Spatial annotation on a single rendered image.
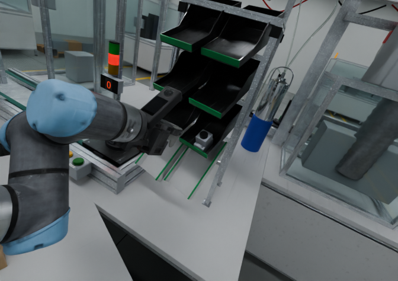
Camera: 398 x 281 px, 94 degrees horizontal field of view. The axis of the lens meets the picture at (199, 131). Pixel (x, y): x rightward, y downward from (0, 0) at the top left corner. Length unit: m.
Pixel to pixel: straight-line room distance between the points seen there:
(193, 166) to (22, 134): 0.59
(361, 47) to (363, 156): 10.15
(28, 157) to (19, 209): 0.07
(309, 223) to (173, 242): 0.95
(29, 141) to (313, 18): 11.15
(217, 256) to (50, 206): 0.63
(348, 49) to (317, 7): 2.32
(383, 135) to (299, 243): 0.85
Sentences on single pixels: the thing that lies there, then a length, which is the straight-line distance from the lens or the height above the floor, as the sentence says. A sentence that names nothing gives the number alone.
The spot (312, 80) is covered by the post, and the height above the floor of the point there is 1.46.
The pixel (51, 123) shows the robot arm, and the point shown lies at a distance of 0.29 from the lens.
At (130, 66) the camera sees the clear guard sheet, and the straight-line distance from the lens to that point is 2.28.
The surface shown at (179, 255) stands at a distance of 0.81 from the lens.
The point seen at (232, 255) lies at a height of 0.86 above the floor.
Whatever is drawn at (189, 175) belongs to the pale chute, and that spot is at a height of 1.04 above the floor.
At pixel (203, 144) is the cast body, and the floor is 1.23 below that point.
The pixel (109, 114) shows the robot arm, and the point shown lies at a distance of 0.32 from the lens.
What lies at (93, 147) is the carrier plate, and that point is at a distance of 1.02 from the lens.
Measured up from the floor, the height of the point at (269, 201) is 0.71.
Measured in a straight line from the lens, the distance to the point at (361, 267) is 1.74.
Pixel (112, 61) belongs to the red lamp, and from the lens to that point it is 1.09.
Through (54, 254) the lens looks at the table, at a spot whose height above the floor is 0.86.
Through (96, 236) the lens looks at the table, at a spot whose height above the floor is 0.86.
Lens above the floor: 1.57
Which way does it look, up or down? 27 degrees down
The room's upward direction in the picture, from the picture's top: 17 degrees clockwise
